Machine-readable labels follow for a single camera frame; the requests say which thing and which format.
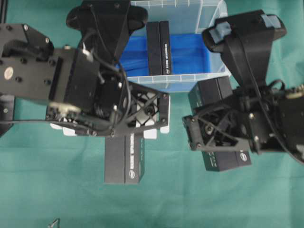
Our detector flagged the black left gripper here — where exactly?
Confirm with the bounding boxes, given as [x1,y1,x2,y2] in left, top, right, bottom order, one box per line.
[46,59,170,137]

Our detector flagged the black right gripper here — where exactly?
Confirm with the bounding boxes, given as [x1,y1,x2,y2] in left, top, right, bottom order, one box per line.
[182,85,304,164]

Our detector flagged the black realsense box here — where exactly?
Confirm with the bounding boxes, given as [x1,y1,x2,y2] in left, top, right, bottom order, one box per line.
[146,20,172,76]
[188,76,251,172]
[104,133,145,185]

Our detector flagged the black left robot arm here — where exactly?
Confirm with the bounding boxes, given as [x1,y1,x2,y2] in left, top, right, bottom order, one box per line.
[0,23,171,139]

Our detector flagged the clear plastic storage case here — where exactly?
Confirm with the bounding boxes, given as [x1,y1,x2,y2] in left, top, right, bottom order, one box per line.
[120,0,231,93]

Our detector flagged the green table cloth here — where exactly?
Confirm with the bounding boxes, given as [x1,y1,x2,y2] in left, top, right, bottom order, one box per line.
[0,0,304,228]

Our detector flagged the small grey metal object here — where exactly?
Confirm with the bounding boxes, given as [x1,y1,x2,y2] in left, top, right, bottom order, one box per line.
[47,218,61,228]

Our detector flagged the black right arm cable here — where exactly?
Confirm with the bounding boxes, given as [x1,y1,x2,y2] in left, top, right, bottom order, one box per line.
[234,30,304,155]

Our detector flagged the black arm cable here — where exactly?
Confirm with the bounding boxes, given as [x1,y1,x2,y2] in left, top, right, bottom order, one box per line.
[234,30,304,155]
[0,30,133,133]

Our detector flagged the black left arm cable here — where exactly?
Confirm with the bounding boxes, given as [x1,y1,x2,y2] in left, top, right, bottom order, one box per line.
[0,30,133,133]

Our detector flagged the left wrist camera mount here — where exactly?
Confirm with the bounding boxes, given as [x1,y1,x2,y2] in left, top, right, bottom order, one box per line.
[66,0,148,66]

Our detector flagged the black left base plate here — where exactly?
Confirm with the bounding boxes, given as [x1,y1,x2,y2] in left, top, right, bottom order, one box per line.
[0,94,15,137]

